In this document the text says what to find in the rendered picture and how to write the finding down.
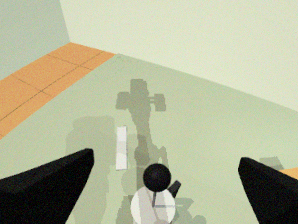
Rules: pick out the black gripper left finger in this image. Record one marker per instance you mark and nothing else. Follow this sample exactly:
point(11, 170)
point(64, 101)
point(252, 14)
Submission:
point(46, 194)

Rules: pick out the orange-topped brown box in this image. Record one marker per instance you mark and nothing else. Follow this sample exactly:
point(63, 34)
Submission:
point(293, 172)

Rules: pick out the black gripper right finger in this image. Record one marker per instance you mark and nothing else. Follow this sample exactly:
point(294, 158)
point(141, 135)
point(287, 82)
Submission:
point(272, 195)

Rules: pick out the white coffee press with black knob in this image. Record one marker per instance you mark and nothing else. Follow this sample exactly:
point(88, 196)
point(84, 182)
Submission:
point(153, 203)

